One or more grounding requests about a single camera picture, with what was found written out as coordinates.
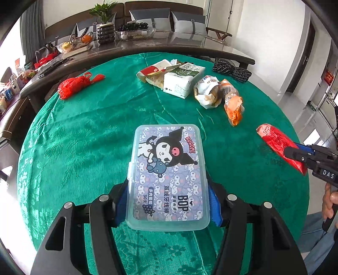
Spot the bunch of dark grapes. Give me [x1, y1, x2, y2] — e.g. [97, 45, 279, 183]
[117, 22, 149, 33]

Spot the dark wooden door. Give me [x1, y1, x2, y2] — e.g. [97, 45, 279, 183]
[286, 21, 316, 93]

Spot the white green milk carton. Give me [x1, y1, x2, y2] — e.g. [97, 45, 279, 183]
[162, 63, 206, 99]

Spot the white printed food wrapper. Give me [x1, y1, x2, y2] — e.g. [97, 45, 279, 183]
[193, 75, 221, 109]

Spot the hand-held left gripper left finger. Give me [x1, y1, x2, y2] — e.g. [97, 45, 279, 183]
[30, 182, 132, 275]

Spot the dark bumpy vase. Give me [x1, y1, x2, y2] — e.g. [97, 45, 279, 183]
[96, 23, 116, 45]

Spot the person's right hand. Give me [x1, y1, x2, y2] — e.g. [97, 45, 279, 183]
[321, 182, 338, 220]

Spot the person's blue jeans leg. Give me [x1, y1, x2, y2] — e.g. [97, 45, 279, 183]
[298, 212, 338, 275]

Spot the black white rope bundle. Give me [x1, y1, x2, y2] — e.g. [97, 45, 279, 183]
[213, 59, 251, 84]

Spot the large glass bowl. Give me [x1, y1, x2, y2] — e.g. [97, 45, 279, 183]
[114, 25, 156, 41]

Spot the red foil packet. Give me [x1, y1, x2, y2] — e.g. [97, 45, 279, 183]
[256, 124, 308, 175]

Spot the grey white cushion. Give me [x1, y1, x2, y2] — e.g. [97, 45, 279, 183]
[76, 12, 117, 36]
[172, 11, 208, 36]
[129, 8, 172, 30]

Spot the flat tray under basket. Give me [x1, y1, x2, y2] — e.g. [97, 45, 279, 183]
[62, 44, 94, 56]

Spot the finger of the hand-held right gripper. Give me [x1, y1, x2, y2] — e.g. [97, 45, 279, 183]
[284, 146, 316, 168]
[294, 142, 317, 156]

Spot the pale yellow plastic wrapper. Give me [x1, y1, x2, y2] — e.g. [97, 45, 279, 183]
[145, 73, 169, 91]

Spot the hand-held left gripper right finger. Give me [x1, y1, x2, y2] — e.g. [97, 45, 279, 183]
[207, 182, 308, 275]

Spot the brown wooden sofa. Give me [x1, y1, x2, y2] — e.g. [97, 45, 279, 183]
[44, 0, 233, 45]

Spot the cartoon print plastic box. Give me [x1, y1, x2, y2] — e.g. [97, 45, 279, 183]
[126, 124, 211, 232]

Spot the green potted plant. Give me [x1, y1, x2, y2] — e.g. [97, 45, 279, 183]
[88, 0, 118, 25]

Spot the grey curtain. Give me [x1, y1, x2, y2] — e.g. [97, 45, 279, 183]
[20, 0, 46, 64]

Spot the white red paper carton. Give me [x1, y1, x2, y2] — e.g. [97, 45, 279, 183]
[136, 59, 175, 80]

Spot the orange snack wrapper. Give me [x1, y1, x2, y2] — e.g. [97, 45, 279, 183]
[218, 79, 245, 127]

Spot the black handbag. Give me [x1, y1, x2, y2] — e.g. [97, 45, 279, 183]
[35, 42, 57, 62]

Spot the wire fruit basket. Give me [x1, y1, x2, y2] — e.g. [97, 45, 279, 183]
[69, 31, 94, 46]

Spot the cluttered side shelf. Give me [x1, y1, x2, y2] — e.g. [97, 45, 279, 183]
[0, 66, 37, 117]

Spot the red gift box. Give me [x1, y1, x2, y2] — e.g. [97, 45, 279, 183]
[34, 52, 59, 68]

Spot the red plastic bag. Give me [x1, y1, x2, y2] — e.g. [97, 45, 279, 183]
[57, 71, 105, 100]

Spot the long dark glossy table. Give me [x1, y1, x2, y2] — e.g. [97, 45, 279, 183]
[19, 31, 256, 111]

